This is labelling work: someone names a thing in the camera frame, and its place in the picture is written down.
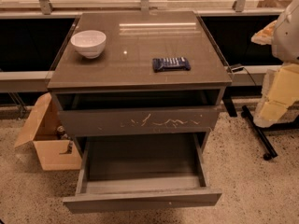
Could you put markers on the grey open lower drawer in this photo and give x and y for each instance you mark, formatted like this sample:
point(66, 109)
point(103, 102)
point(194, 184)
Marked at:
point(139, 172)

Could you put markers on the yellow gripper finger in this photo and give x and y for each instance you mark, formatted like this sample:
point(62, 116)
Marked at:
point(279, 92)
point(264, 36)

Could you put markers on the blue rxbar wrapper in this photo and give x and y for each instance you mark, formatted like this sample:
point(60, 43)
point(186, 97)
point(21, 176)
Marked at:
point(170, 64)

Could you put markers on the white ceramic bowl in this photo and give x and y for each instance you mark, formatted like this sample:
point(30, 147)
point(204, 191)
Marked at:
point(90, 43)

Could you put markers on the dark bottles in box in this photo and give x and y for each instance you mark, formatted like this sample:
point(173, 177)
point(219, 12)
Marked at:
point(64, 137)

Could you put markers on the grey drawer cabinet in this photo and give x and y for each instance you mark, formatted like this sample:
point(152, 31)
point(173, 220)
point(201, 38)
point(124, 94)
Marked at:
point(122, 76)

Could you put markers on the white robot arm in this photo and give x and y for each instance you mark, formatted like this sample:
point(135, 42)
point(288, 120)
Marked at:
point(285, 41)

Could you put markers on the grey upper drawer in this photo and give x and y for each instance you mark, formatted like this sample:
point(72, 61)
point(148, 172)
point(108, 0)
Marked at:
point(138, 121)

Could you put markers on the black stand with wheel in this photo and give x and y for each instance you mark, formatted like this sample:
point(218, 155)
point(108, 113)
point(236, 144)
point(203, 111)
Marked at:
point(270, 151)

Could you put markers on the open cardboard box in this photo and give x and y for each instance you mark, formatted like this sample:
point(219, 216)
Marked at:
point(43, 130)

